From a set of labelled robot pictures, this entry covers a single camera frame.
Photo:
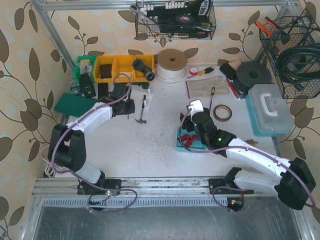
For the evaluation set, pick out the green foam pad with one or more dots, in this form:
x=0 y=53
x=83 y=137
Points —
x=74 y=105

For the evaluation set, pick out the green storage bin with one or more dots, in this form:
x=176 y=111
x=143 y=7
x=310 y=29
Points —
x=84 y=65

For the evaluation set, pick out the red white tape roll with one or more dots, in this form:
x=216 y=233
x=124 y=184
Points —
x=193 y=71

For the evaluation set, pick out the brown tape roll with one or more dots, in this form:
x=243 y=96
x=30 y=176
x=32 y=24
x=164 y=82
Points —
x=223 y=107

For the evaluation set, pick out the yellow storage bin left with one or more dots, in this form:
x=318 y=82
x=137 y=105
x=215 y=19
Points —
x=102 y=72

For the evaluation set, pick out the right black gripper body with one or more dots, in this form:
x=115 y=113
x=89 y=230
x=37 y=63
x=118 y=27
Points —
x=188 y=122

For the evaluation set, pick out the small claw hammer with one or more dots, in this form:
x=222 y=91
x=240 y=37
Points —
x=141 y=120

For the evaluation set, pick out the blue plastic tray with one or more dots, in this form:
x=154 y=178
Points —
x=196 y=146

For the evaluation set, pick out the black slotted block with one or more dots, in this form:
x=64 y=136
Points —
x=103 y=89

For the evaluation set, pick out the red utility knife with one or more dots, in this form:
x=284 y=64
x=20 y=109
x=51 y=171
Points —
x=238 y=94

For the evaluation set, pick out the silver wrench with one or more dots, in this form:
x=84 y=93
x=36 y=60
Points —
x=136 y=10

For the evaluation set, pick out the right wire basket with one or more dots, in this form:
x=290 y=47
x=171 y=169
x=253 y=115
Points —
x=294 y=54

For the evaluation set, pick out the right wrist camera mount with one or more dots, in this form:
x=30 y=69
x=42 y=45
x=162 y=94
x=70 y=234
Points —
x=195 y=106

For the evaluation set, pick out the red large spring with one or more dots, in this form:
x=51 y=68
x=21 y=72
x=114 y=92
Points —
x=188 y=143

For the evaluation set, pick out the aluminium front rail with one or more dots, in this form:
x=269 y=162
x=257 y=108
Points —
x=140 y=192

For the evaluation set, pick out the top wire basket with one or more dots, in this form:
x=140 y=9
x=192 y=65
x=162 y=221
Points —
x=177 y=19

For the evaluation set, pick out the black pipe fitting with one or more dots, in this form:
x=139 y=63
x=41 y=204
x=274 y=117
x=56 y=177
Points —
x=138 y=65

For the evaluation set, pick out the teal clear toolbox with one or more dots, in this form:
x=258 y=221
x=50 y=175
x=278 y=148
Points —
x=268 y=111

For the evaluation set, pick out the beige work glove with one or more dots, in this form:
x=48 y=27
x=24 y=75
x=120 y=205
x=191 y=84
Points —
x=203 y=87

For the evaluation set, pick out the white cable spool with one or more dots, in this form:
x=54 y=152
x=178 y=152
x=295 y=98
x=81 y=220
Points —
x=171 y=66

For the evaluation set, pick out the orange handled pliers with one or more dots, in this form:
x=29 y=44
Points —
x=264 y=28

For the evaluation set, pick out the white peg fixture base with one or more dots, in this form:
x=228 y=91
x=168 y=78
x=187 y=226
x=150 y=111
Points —
x=148 y=99

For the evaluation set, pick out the yellow black slim screwdriver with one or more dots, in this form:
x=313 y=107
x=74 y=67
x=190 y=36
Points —
x=211 y=97

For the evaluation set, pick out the yellow storage bin right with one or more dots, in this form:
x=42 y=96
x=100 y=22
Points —
x=149 y=60

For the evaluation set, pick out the black green meter device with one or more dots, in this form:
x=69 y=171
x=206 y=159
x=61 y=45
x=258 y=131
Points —
x=86 y=86

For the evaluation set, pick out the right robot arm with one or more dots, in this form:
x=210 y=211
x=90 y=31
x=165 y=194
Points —
x=291 y=181

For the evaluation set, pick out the wire basket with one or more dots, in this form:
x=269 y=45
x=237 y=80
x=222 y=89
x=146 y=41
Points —
x=177 y=19
x=294 y=54

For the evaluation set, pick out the black disc spool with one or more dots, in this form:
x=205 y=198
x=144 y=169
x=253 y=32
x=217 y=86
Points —
x=249 y=74

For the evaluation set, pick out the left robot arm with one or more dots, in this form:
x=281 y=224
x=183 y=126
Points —
x=67 y=150

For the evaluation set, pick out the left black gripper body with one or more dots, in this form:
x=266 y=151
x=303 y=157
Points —
x=126 y=107

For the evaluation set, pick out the brass padlock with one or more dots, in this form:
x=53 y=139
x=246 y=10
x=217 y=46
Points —
x=251 y=142

